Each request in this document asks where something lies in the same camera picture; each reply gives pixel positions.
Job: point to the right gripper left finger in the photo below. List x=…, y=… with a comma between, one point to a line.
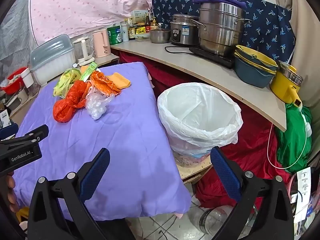
x=46, y=219

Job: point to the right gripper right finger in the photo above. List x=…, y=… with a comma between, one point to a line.
x=274, y=219

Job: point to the red plastic bag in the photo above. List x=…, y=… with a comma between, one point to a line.
x=64, y=109

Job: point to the yellow green snack bag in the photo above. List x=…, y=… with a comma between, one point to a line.
x=67, y=79

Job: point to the clear plastic bag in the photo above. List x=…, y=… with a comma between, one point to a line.
x=97, y=102

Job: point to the green cardboard box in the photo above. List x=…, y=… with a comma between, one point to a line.
x=87, y=70

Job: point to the orange foam net sleeve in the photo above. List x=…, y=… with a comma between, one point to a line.
x=120, y=81

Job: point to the orange snack wrapper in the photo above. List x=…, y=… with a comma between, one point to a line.
x=103, y=84

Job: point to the white lined trash bin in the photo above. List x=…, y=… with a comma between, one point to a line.
x=198, y=117

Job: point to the left hand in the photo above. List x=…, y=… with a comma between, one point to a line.
x=13, y=204

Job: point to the clear plastic bottle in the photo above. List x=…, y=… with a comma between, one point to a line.
x=209, y=221

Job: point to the red plastic basin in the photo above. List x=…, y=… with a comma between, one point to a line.
x=15, y=82

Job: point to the green plastic bag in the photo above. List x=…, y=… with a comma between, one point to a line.
x=293, y=146

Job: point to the purple table cloth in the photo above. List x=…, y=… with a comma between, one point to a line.
x=142, y=178

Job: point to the white dish rack box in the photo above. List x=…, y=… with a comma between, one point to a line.
x=51, y=59

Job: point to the white glass kettle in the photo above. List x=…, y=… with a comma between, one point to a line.
x=83, y=51

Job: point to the yellow electric pot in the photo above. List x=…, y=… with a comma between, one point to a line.
x=286, y=84

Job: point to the pink electric kettle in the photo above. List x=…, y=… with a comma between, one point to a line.
x=101, y=43

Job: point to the blue yellow stacked basins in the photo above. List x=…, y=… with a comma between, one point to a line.
x=253, y=67

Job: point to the pink dotted sheet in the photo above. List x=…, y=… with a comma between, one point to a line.
x=51, y=18

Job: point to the green tin can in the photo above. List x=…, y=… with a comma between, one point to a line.
x=114, y=35

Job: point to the black induction cooktop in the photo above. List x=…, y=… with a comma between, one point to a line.
x=224, y=61

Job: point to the white bottle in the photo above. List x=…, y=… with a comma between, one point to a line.
x=125, y=34

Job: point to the dark soy sauce bottle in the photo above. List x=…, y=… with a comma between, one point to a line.
x=131, y=29

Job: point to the small steel lidded pot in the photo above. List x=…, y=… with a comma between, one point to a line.
x=159, y=34

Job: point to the navy patterned cloth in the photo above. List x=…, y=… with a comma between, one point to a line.
x=268, y=31

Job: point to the large steel steamer pot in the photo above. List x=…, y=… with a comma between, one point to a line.
x=221, y=26

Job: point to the steel rice cooker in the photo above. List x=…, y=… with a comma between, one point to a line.
x=184, y=30

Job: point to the purple cloth on pot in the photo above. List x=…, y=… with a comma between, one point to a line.
x=236, y=3

